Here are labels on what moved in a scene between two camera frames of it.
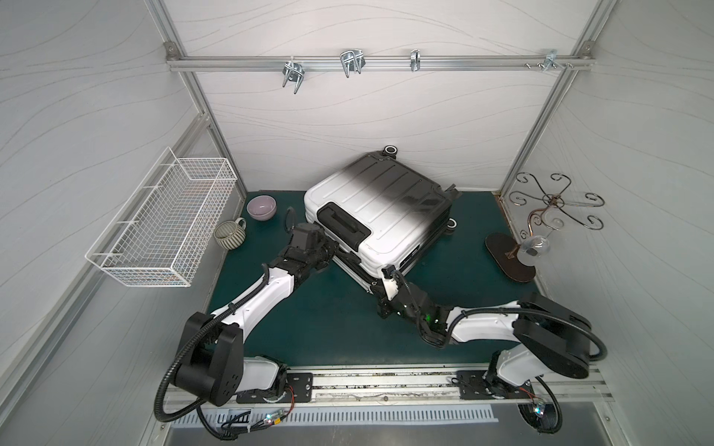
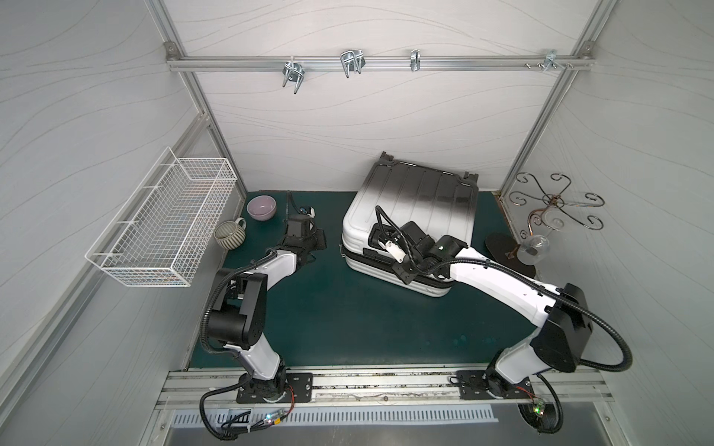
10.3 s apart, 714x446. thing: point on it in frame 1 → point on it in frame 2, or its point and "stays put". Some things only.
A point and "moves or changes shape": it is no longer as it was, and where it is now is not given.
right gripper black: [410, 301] → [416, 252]
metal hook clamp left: [293, 71] stays put
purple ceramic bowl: [261, 207] stays put
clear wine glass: [536, 246] stays put
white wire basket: [156, 236] stays put
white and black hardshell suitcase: [380, 212] moves or changes shape
